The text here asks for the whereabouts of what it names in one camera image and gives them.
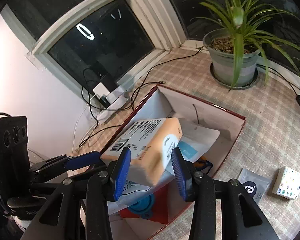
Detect white power strip with chargers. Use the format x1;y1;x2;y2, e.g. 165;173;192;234
93;82;128;124

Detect blue corded orange earplugs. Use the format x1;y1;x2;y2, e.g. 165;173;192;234
194;156;213;174

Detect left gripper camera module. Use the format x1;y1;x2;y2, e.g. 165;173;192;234
0;116;30;200

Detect red cloth pouch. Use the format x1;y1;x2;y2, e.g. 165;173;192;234
119;186;168;224

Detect blue silicone funnel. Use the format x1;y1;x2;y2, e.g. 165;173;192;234
128;194;155;219

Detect black charger cable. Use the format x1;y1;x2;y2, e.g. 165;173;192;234
78;47;206;148

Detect grey wet wipe sachet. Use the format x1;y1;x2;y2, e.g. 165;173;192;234
238;168;271;204

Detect red cardboard box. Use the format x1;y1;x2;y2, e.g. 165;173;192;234
100;85;245;239

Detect large potted spider plant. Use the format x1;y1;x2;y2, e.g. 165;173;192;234
200;0;300;90

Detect face mask pack bag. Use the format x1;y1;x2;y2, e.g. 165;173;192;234
101;118;220;215

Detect Vinda pocket tissue pack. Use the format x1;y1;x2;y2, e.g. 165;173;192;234
272;166;300;200

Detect orange tissue pack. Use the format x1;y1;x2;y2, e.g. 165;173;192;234
101;118;183;187

